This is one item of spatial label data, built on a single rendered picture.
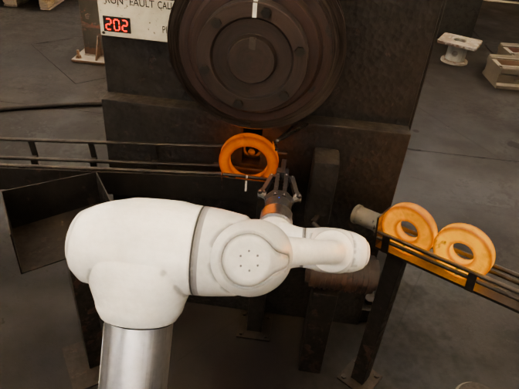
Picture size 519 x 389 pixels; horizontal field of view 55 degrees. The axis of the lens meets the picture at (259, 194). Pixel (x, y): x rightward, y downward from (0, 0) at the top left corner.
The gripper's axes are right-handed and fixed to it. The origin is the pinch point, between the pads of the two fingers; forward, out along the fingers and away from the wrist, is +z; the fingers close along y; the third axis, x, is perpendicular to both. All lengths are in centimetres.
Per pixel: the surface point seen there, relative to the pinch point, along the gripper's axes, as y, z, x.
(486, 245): 53, -29, 6
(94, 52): -166, 245, -91
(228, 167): -16.9, -0.4, -1.3
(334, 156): 15.0, 2.5, 5.4
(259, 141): -7.8, 0.5, 8.9
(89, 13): -166, 248, -60
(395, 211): 32.5, -15.5, 2.2
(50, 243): -62, -31, -12
